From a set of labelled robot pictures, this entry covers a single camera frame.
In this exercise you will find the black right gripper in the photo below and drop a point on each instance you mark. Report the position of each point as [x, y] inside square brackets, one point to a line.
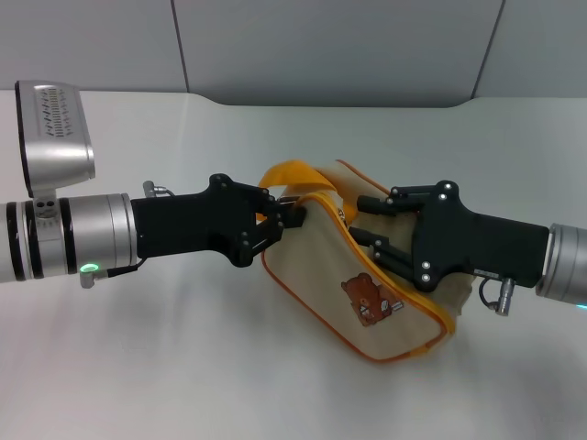
[477, 247]

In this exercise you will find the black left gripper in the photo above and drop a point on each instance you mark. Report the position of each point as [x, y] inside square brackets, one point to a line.
[192, 224]

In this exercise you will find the beige orange-trimmed zipper food bag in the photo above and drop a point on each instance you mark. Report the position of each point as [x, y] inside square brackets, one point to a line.
[321, 275]

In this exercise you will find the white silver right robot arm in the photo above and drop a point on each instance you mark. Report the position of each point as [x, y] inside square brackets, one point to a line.
[566, 263]

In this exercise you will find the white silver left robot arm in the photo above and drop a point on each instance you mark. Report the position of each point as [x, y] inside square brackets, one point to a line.
[101, 234]

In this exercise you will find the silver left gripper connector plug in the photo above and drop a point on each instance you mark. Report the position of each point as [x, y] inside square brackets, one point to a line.
[158, 189]

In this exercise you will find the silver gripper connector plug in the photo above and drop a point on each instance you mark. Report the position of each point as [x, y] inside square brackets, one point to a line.
[158, 189]
[506, 295]

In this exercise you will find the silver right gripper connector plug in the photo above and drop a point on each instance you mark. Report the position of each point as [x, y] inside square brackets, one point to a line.
[506, 295]

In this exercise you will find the silver plug with green light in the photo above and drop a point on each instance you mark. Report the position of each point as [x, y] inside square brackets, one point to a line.
[89, 274]

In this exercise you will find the silver left wrist depth camera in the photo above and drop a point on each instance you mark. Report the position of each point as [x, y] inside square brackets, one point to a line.
[55, 137]

